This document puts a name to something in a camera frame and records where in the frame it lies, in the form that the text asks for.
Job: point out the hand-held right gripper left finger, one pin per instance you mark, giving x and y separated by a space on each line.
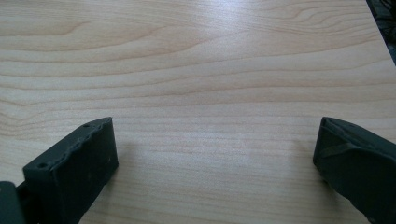
77 168

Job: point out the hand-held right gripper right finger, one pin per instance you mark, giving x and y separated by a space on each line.
355 165

